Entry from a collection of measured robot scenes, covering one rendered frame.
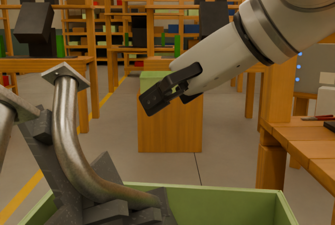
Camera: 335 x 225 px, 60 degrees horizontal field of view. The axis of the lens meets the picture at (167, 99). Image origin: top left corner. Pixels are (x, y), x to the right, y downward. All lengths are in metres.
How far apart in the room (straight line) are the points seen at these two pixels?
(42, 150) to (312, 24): 0.34
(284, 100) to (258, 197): 0.70
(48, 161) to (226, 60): 0.25
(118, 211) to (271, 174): 0.98
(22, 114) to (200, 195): 0.37
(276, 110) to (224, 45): 0.90
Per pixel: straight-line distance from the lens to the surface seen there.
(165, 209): 0.53
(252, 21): 0.33
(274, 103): 1.21
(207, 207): 0.57
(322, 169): 0.89
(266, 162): 1.28
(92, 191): 0.39
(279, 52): 0.33
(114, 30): 10.28
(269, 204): 0.58
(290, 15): 0.32
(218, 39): 0.33
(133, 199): 0.46
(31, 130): 0.40
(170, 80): 0.32
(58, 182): 0.41
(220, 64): 0.33
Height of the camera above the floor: 1.24
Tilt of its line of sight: 14 degrees down
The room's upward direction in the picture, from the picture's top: straight up
